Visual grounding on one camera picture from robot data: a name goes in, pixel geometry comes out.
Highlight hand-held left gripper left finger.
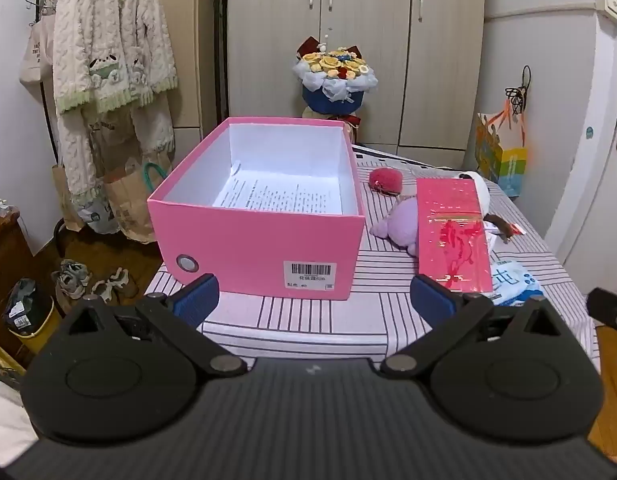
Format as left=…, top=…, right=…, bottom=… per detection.
left=63, top=273, right=249, bottom=378

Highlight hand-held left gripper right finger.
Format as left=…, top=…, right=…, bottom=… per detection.
left=379, top=274, right=572, bottom=381

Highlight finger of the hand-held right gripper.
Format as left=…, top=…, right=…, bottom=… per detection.
left=586, top=287, right=617, bottom=356

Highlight red envelope pack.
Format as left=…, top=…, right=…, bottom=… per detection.
left=415, top=177, right=494, bottom=294

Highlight pink cardboard box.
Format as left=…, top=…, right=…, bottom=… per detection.
left=147, top=116, right=366, bottom=300

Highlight purple plush toy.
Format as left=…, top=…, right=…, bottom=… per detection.
left=371, top=195, right=420, bottom=257

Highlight blue white tissue pack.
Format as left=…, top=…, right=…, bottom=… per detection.
left=490, top=260, right=544, bottom=307

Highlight white plush cat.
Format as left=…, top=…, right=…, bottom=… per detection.
left=459, top=171, right=519, bottom=246

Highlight pink fuzzy ball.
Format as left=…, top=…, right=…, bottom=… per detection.
left=369, top=169, right=403, bottom=195

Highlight brown paper bag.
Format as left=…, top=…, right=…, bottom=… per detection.
left=51, top=162, right=85, bottom=233
left=103, top=157, right=159, bottom=245

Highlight striped pink bedsheet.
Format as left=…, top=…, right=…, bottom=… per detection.
left=143, top=144, right=602, bottom=373

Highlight white printed bag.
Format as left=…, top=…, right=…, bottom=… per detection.
left=73, top=194, right=120, bottom=235

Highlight white door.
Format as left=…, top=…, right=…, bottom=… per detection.
left=543, top=0, right=617, bottom=295

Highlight printed paper sheet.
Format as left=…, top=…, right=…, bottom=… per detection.
left=212, top=160, right=342, bottom=214

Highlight colourful gift bag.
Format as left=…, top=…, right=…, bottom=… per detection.
left=475, top=110, right=530, bottom=198

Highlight wooden cabinet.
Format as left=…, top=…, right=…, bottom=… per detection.
left=0, top=207, right=39, bottom=376

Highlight black clothes rack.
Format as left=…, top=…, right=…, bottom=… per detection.
left=36, top=0, right=64, bottom=221

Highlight yellow flower bouquet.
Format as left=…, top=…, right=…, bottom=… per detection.
left=292, top=34, right=379, bottom=143

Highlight tall beige board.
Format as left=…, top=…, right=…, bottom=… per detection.
left=156, top=0, right=220, bottom=171

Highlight beige wardrobe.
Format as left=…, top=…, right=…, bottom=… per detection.
left=227, top=0, right=487, bottom=168

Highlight cream fluffy cardigan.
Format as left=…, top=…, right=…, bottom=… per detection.
left=52, top=0, right=179, bottom=115

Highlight beige tote bag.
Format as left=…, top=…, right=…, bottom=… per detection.
left=19, top=0, right=64, bottom=98

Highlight black hair ties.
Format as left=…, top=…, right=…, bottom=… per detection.
left=505, top=65, right=532, bottom=111

